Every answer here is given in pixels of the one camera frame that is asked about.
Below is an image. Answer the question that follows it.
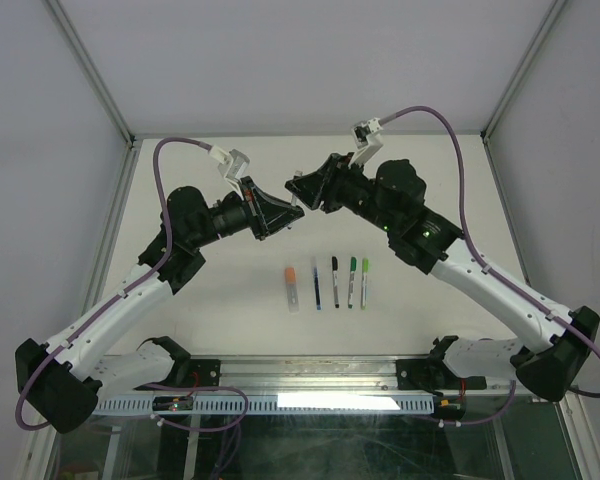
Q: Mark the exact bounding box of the orange tip marker clear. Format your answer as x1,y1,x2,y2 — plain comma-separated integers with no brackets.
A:
285,279,299,313

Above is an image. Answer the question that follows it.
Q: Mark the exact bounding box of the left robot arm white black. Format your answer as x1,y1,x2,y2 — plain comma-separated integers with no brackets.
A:
15,177,304,433

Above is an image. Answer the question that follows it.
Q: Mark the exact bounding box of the aluminium mounting rail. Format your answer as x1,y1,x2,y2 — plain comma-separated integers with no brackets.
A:
99,352,521,396

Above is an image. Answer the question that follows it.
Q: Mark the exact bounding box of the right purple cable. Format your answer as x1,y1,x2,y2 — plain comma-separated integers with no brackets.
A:
379,105,600,399

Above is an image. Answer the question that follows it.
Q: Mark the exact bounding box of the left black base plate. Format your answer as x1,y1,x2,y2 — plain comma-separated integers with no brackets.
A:
133,356,223,391

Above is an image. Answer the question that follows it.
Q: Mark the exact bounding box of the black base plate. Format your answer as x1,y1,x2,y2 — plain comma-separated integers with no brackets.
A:
395,359,435,393
133,356,223,391

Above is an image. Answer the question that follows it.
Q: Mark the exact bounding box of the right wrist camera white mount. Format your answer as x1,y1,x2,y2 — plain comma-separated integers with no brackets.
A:
351,118,384,168

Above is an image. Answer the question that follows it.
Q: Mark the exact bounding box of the silver green tip pen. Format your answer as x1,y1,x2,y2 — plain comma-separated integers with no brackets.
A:
360,271,369,310

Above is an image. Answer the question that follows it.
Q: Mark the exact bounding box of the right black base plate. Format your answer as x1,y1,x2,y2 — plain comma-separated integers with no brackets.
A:
395,359,435,393

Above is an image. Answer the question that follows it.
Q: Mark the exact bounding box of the white blue end pen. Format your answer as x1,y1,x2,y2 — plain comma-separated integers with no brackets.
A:
287,193,297,230

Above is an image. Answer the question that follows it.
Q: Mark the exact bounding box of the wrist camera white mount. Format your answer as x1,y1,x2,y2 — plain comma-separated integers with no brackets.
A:
209,145,250,194
351,118,384,168

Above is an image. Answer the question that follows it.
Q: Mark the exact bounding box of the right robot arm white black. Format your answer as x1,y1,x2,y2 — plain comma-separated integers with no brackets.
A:
285,154,600,402

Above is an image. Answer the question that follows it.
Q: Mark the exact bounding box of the white green end pen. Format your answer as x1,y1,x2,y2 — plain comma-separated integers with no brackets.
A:
347,270,357,309

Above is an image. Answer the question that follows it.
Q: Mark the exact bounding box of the dark blue barrel pen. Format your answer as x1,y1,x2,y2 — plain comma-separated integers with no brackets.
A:
312,269,322,311

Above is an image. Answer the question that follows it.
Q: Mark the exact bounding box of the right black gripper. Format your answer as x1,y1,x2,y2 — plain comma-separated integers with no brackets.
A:
285,152,399,236

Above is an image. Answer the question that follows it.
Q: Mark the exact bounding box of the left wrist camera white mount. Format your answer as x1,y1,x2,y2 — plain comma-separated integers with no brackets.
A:
209,145,250,194

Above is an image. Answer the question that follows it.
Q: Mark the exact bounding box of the white slotted cable duct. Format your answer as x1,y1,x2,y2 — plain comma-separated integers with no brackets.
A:
94,392,435,417

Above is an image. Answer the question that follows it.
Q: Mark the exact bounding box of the orange pen cap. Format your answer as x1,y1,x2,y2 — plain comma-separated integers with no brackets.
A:
284,267,296,283

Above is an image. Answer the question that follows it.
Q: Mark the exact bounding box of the white black end pen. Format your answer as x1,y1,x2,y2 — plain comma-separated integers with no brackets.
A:
331,266,340,309

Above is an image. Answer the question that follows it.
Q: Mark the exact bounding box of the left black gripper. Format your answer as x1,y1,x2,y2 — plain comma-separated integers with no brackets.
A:
190,176,304,249

